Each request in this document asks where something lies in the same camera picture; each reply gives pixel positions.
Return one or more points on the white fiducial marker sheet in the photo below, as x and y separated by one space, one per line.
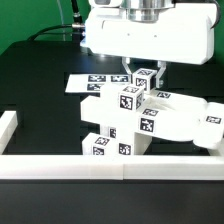
91 83

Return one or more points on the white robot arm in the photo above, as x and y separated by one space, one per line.
146 10

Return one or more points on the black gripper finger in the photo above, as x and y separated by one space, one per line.
162 68
126 65

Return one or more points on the white chair back piece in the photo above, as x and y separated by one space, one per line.
164 115

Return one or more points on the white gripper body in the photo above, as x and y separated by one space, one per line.
182 34

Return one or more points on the white U-shaped fence frame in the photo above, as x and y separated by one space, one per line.
102 167

